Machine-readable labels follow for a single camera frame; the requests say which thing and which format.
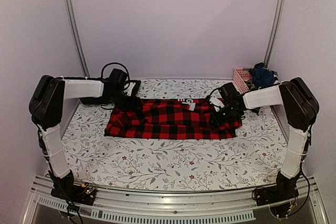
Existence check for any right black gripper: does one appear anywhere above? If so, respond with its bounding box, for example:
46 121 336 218
208 104 239 126

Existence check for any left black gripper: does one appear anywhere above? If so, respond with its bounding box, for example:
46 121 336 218
108 90 143 112

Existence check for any dark green plaid skirt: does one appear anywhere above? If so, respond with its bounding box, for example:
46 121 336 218
80 79 130 106

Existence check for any red black plaid shirt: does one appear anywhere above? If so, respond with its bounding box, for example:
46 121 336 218
104 99 242 140

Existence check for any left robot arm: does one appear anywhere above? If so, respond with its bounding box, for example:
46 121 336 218
29 64 142 200

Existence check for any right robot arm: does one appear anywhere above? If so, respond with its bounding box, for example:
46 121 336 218
206 77 320 201

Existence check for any pink plastic basket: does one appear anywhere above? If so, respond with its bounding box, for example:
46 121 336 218
233 68 253 93

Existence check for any floral patterned table mat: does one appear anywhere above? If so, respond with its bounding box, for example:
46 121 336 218
51 78 296 192

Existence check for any dark blue garment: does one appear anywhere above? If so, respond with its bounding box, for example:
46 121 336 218
249 62 279 89

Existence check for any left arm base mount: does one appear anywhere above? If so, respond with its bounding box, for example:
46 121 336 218
51 177 97 206

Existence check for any front aluminium rail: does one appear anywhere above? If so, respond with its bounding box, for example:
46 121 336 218
23 175 329 223

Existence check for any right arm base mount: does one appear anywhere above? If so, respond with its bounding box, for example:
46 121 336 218
251 177 299 219

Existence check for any left aluminium frame post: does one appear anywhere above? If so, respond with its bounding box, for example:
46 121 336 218
64 0 90 77

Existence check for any aluminium frame post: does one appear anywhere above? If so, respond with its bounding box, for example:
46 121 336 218
64 0 90 77
264 0 285 67

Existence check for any right aluminium frame post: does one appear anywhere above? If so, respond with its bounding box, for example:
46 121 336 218
264 0 285 67

